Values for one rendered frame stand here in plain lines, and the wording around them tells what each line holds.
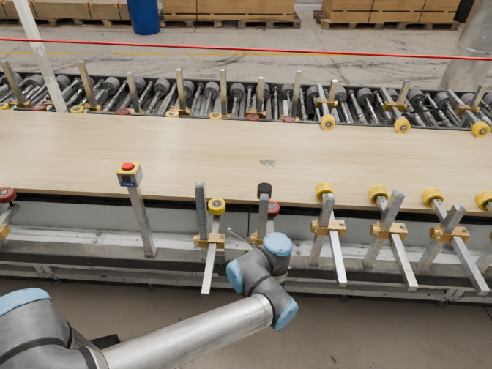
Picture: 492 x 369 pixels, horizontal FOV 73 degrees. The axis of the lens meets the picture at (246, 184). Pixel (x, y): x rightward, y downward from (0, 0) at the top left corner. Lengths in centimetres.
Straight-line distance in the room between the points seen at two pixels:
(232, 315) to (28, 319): 40
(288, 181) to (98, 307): 145
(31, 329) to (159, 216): 115
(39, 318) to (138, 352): 18
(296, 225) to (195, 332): 106
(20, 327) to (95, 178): 120
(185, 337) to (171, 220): 108
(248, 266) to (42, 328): 53
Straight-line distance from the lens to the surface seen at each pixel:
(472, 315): 270
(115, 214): 184
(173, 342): 74
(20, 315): 73
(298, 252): 175
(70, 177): 188
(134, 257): 168
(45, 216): 204
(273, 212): 152
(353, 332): 231
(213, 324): 80
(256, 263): 100
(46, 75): 245
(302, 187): 168
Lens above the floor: 200
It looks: 42 degrees down
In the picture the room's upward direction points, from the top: 2 degrees clockwise
